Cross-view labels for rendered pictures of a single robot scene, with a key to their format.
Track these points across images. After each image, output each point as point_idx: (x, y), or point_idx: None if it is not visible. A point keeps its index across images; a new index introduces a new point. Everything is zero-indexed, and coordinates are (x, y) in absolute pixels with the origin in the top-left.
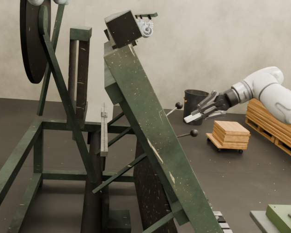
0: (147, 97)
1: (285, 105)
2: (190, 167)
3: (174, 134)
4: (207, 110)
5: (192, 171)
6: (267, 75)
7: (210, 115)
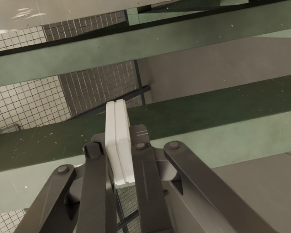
0: None
1: None
2: (247, 160)
3: (121, 187)
4: (135, 187)
5: (262, 156)
6: None
7: (191, 203)
